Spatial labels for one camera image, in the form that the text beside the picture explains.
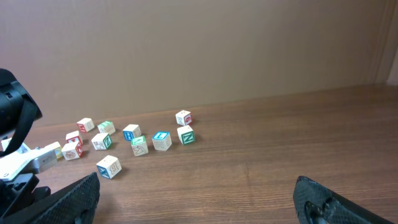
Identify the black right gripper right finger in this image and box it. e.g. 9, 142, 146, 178
293, 175, 392, 224

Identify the blue H wooden block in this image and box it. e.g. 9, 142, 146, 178
123, 124, 141, 141

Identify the red I wooden block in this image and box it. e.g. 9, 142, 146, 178
65, 131, 83, 145

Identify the green V wooden block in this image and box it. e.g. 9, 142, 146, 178
131, 136, 149, 156

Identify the yellow O wooden block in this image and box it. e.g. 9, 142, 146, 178
44, 141, 63, 160

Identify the green N wooden block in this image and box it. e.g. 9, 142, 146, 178
97, 121, 116, 135

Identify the red top left wooden block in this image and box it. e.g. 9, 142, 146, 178
76, 118, 95, 133

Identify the green Z wooden block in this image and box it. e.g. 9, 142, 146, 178
177, 125, 195, 145

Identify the blue L wooden block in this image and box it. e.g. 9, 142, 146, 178
152, 131, 172, 151

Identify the blue X B wooden block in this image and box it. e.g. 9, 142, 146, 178
96, 155, 122, 179

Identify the red O wooden block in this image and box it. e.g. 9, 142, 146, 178
62, 141, 83, 161

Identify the red 6 wooden block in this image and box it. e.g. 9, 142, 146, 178
175, 110, 192, 126

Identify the green side plain wooden block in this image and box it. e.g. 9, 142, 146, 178
91, 133, 113, 151

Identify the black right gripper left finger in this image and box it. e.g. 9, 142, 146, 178
1, 172, 100, 224

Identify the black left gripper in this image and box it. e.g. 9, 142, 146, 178
1, 68, 51, 218

